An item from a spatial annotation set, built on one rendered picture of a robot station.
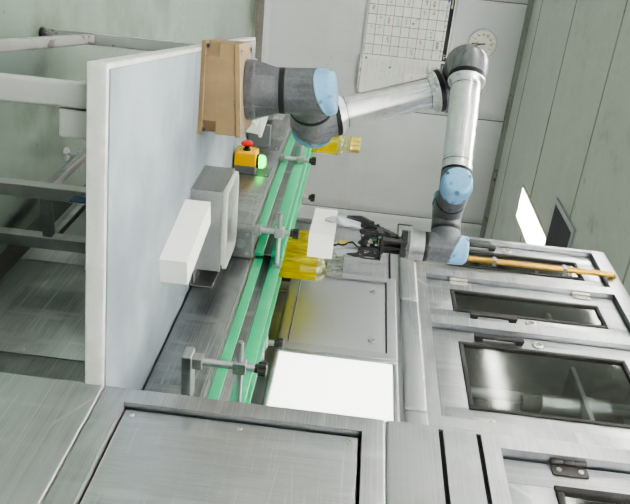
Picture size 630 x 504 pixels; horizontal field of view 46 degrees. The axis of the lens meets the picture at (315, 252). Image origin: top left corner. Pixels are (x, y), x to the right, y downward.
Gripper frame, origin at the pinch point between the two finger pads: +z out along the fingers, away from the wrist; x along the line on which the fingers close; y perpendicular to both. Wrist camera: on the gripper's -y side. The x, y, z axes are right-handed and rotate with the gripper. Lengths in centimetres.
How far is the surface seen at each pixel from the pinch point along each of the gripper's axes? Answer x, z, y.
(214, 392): 26, 19, 43
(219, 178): -10.7, 28.9, -0.6
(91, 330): 2, 36, 70
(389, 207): 149, -53, -643
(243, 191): 1.4, 28.0, -39.0
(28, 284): 35, 90, -25
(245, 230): 6.1, 23.0, -13.6
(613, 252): 64, -164, -249
